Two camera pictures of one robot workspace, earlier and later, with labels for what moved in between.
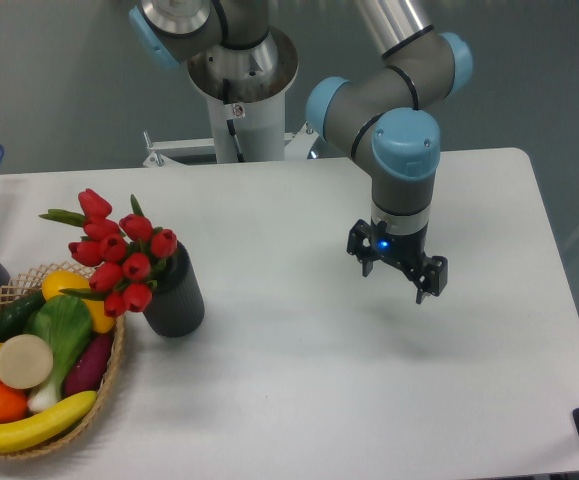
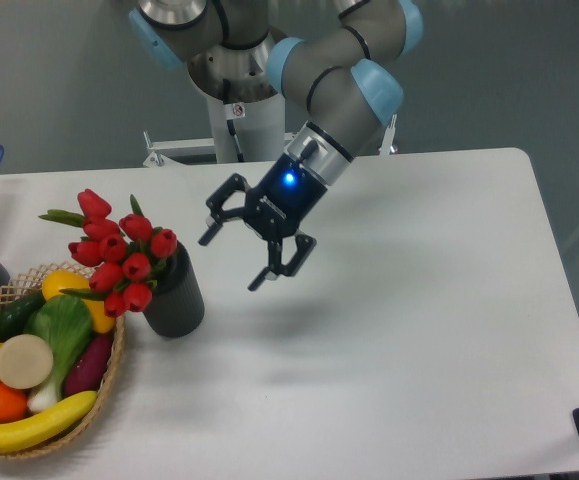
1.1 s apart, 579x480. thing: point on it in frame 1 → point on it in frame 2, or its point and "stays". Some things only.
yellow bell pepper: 58,280 stays
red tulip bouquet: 129,252 stays
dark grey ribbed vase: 177,306 stays
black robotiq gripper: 407,251 → 276,208
